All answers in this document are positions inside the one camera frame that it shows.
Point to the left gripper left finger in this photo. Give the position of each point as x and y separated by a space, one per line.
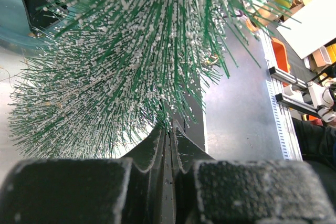
123 190

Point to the white board in background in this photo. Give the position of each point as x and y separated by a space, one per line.
310 28

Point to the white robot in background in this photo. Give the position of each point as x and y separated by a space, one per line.
323 99

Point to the person in dark clothes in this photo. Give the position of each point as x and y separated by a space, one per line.
316 142

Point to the grey slotted cable duct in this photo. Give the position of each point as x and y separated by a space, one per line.
288 140

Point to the small frosted christmas tree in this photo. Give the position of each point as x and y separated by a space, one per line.
108 69

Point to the orange bin in background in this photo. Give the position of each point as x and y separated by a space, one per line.
280 55

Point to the blue plastic tub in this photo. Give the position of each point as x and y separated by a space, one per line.
25 40

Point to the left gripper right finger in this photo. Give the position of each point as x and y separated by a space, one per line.
273 191

